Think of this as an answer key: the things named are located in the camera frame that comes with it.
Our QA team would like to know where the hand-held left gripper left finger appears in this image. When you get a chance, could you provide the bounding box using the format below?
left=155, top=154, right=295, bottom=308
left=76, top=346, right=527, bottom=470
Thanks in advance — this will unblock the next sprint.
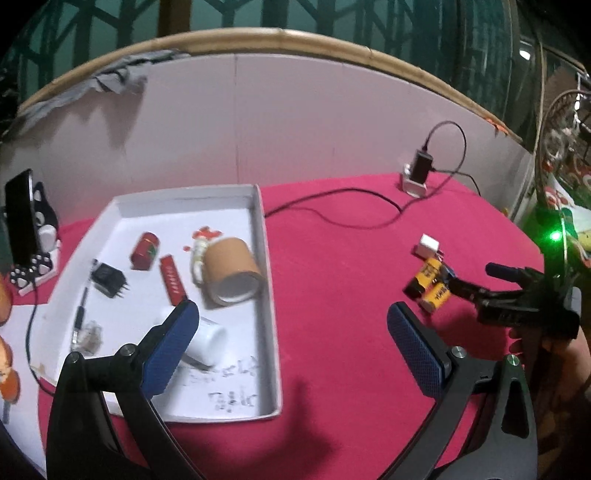
left=46, top=299, right=204, bottom=480

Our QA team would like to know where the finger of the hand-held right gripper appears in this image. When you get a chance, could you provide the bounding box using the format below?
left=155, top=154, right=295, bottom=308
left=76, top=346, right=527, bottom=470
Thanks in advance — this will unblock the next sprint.
left=485, top=261, right=528, bottom=283
left=449, top=276, right=491, bottom=304

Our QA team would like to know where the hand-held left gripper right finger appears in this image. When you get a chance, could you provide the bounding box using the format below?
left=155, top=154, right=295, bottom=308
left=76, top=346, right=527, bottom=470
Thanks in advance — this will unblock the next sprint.
left=383, top=301, right=539, bottom=480

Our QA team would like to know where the yellow battery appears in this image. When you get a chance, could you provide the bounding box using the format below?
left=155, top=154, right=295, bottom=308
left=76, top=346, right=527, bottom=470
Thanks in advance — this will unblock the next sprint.
left=414, top=258, right=441, bottom=285
left=423, top=282, right=452, bottom=315

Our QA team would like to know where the white plastic bottle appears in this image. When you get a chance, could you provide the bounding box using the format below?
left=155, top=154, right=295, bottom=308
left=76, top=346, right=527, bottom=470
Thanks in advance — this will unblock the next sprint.
left=159, top=305, right=228, bottom=368

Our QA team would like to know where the red lighter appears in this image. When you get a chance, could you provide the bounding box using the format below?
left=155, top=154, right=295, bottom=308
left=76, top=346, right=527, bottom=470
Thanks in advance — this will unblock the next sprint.
left=159, top=255, right=188, bottom=306

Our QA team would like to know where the black pen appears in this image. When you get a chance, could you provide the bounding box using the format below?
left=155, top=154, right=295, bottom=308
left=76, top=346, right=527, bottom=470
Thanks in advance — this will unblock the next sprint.
left=70, top=286, right=103, bottom=357

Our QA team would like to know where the white tube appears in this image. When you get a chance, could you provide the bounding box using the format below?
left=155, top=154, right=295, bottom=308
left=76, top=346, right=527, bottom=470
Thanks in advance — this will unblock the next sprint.
left=190, top=231, right=214, bottom=286

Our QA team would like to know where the red can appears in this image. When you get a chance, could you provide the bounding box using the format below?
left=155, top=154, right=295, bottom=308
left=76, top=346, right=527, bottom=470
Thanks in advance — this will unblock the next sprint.
left=130, top=232, right=161, bottom=270

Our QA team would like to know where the white cardboard tray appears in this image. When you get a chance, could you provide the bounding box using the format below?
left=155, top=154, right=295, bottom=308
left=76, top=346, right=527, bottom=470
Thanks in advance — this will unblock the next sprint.
left=34, top=184, right=283, bottom=423

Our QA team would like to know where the person's right hand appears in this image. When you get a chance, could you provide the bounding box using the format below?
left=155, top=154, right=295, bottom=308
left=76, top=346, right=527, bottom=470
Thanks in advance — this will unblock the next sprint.
left=508, top=325, right=591, bottom=409

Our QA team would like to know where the white charger plug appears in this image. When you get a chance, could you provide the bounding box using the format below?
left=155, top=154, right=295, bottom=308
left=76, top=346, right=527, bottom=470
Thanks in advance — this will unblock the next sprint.
left=417, top=234, right=443, bottom=259

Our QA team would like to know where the red tablecloth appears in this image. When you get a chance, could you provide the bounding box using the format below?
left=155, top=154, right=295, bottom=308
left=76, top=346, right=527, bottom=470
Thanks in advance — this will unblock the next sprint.
left=34, top=172, right=555, bottom=480

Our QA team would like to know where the black power adapter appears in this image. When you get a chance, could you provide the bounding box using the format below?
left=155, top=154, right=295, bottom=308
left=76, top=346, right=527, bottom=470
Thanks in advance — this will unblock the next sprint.
left=91, top=261, right=129, bottom=299

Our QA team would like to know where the brown tape roll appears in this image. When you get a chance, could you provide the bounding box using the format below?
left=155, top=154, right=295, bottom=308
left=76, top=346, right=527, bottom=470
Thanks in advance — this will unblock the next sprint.
left=203, top=236, right=265, bottom=306

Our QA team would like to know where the white device stand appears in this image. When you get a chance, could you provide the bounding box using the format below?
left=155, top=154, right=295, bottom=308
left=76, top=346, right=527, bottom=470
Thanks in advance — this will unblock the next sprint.
left=399, top=164, right=428, bottom=199

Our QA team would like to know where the black device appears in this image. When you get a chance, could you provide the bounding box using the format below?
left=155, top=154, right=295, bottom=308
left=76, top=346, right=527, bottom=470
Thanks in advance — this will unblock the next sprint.
left=412, top=148, right=435, bottom=184

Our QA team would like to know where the cat-shaped phone stand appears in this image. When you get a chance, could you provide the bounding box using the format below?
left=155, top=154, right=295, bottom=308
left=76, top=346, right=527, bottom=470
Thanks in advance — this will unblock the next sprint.
left=9, top=181, right=64, bottom=297

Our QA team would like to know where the orange toy figure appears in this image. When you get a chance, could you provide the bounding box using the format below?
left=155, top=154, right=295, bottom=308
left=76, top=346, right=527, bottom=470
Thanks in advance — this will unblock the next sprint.
left=0, top=277, right=12, bottom=327
left=0, top=337, right=22, bottom=405

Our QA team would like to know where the black smartphone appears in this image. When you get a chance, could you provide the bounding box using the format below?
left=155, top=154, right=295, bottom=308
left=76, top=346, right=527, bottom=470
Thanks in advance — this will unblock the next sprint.
left=4, top=169, right=38, bottom=267

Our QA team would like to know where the grey cloth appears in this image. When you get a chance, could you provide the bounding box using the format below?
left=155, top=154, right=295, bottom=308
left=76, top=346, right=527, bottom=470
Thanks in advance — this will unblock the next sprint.
left=18, top=50, right=191, bottom=121

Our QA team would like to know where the teal patterned curtain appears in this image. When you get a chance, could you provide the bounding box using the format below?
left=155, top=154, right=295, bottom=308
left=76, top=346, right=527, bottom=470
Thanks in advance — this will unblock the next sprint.
left=0, top=0, right=522, bottom=112

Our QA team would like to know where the black cable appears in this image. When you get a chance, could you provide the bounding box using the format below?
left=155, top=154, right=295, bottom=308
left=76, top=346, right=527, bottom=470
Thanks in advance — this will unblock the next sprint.
left=25, top=286, right=56, bottom=395
left=264, top=188, right=408, bottom=230
left=422, top=121, right=484, bottom=198

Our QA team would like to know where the metal wire rack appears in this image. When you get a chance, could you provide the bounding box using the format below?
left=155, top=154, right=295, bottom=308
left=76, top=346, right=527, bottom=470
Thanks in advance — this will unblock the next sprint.
left=536, top=69, right=591, bottom=195

